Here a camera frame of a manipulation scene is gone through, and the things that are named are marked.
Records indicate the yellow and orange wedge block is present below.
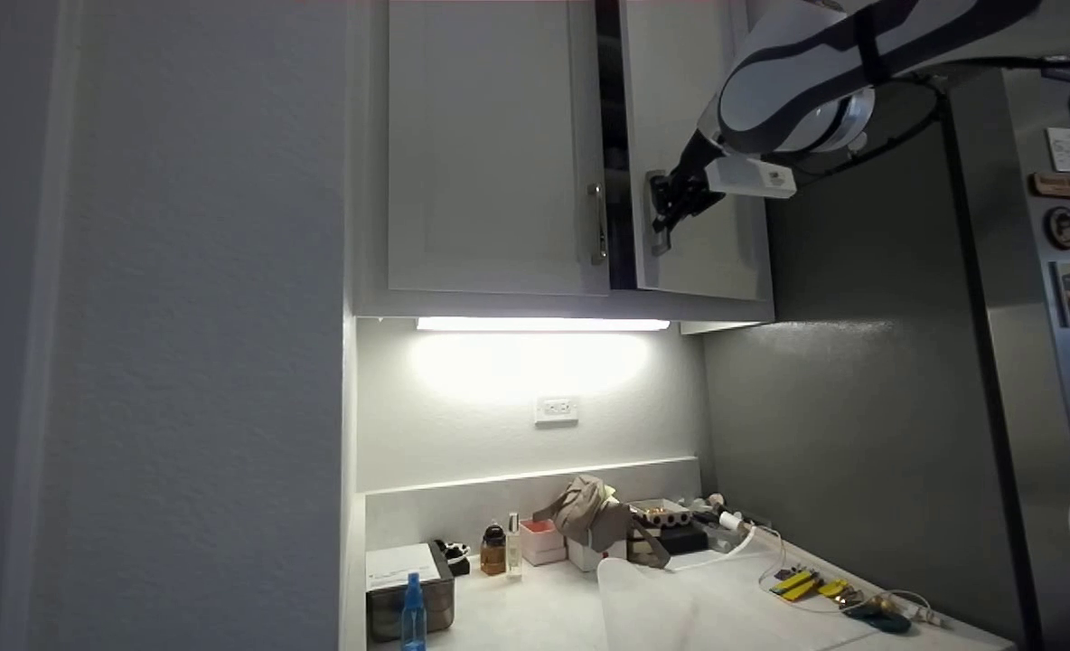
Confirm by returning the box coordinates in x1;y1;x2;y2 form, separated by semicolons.
774;572;820;601

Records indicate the blue plastic bottle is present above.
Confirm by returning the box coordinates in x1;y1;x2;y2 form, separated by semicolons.
400;572;427;651

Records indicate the black egg carton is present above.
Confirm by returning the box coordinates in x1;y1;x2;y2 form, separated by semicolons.
629;498;711;557

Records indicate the pink box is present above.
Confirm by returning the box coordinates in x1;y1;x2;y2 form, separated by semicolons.
520;521;568;567

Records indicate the crumpled brown paper bag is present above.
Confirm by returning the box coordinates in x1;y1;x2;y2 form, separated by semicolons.
556;479;633;572

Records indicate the under-cabinet light strip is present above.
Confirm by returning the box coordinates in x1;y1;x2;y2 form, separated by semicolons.
415;316;668;334

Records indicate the metal left door handle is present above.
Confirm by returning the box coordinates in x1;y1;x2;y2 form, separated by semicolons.
589;186;612;264

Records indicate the dark rectangular tray box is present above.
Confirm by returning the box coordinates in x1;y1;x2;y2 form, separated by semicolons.
366;542;456;639

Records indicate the white wall outlet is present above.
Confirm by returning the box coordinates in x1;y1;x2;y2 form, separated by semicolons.
535;396;583;426

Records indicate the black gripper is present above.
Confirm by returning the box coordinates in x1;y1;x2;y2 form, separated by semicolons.
648;133;721;252

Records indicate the white cupboard door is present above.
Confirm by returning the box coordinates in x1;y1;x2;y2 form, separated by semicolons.
388;0;606;296
615;0;776;303

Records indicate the brown glass jar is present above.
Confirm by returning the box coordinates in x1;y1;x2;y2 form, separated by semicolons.
479;526;509;575

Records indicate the stainless steel refrigerator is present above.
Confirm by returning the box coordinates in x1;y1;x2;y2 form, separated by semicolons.
952;65;1070;651

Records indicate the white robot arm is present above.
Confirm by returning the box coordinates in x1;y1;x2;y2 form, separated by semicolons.
648;0;1070;252

